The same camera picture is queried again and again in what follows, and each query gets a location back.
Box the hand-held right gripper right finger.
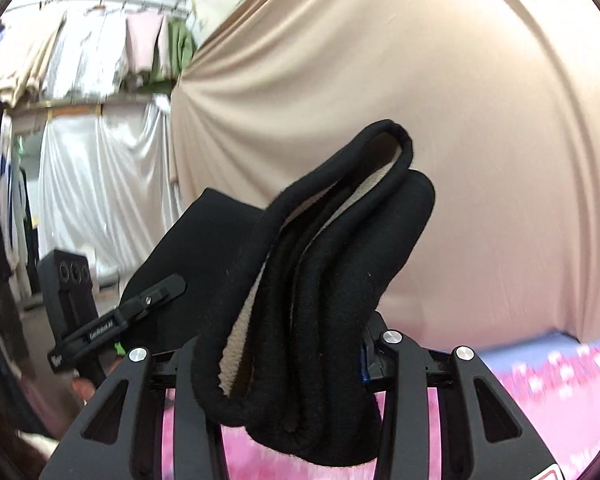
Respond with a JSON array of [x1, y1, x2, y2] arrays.
[[357, 312, 567, 480]]

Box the black pants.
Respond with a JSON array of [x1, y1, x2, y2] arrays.
[[117, 119, 437, 461]]

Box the row of hanging clothes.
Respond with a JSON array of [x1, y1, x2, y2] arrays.
[[0, 0, 201, 108]]

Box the person's left hand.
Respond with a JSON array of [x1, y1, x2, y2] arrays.
[[71, 357, 123, 408]]

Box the white plastic sheet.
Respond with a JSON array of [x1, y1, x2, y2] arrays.
[[36, 92, 182, 306]]

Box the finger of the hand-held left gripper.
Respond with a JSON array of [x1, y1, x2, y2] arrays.
[[114, 274, 187, 322]]

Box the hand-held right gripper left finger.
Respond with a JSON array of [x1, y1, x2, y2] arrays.
[[39, 345, 231, 480]]

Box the beige curtain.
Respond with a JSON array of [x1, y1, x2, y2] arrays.
[[170, 0, 600, 351]]

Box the pink floral bedsheet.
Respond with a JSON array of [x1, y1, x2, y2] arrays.
[[160, 332, 600, 480]]

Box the person's left forearm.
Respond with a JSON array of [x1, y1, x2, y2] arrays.
[[0, 360, 83, 480]]

